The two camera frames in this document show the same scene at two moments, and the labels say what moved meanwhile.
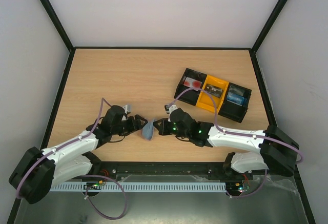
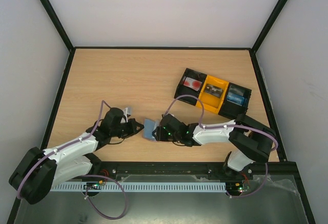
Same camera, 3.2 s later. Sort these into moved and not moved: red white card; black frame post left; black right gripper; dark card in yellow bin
Moved: black right gripper
Not moved: black frame post left; dark card in yellow bin; red white card
